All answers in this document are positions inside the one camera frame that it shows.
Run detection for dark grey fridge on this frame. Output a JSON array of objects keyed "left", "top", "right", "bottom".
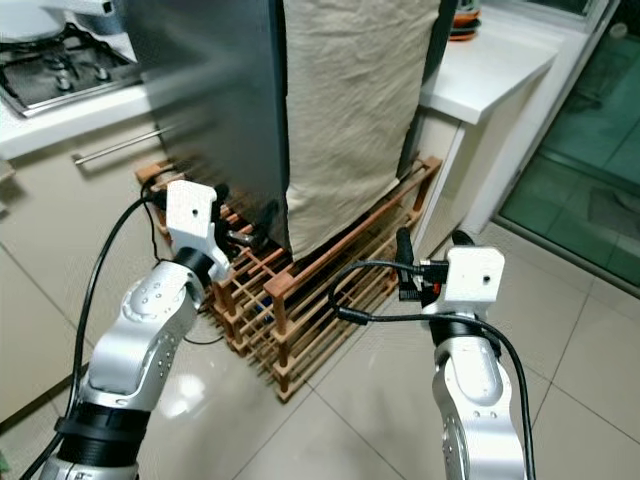
[{"left": 125, "top": 0, "right": 296, "bottom": 259}]

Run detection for wooden slatted rack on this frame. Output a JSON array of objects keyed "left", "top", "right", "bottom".
[{"left": 135, "top": 155, "right": 443, "bottom": 401}]

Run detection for green-tinted glass door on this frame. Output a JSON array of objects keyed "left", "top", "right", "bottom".
[{"left": 500, "top": 0, "right": 640, "bottom": 286}]

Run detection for beige cloth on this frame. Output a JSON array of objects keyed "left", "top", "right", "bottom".
[{"left": 282, "top": 0, "right": 446, "bottom": 259}]

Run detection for white kitchen counter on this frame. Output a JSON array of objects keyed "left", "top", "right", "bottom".
[{"left": 420, "top": 5, "right": 596, "bottom": 236}]

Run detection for steel gas stove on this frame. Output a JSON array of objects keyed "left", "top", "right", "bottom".
[{"left": 0, "top": 22, "right": 143, "bottom": 119}]

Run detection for stacked orange bowls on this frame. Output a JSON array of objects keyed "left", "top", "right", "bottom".
[{"left": 450, "top": 0, "right": 481, "bottom": 43}]

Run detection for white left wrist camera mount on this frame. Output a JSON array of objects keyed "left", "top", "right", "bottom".
[{"left": 166, "top": 180, "right": 229, "bottom": 283}]

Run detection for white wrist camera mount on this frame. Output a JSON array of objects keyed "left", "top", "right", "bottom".
[
  {"left": 166, "top": 180, "right": 229, "bottom": 283},
  {"left": 443, "top": 246, "right": 506, "bottom": 319}
]

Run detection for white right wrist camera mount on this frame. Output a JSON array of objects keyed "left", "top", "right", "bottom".
[{"left": 443, "top": 246, "right": 506, "bottom": 319}]

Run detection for metal bar drawer handle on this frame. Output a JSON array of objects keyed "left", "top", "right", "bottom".
[{"left": 72, "top": 125, "right": 166, "bottom": 166}]

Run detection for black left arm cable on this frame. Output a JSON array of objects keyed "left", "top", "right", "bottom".
[{"left": 15, "top": 195, "right": 171, "bottom": 480}]

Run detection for white pot with handle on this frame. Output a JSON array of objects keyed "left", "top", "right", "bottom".
[{"left": 0, "top": 0, "right": 116, "bottom": 43}]

